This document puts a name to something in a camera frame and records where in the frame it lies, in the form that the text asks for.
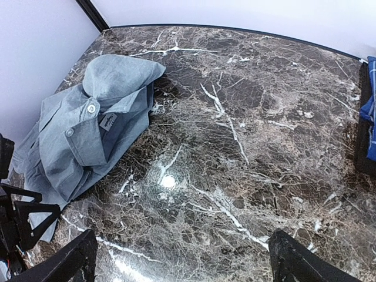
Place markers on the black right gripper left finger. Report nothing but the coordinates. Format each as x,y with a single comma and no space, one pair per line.
74,262

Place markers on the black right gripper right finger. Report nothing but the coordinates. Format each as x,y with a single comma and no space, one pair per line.
291,261

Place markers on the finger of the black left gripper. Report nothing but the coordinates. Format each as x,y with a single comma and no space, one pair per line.
33,220
9,190

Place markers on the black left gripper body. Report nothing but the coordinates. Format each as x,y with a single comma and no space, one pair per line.
8,255

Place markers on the grey long sleeve shirt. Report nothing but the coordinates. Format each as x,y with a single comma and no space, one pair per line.
83,131

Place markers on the blue plaid folded shirt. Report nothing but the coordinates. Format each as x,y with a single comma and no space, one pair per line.
367,112

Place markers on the black left frame post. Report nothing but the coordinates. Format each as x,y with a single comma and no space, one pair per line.
93,14

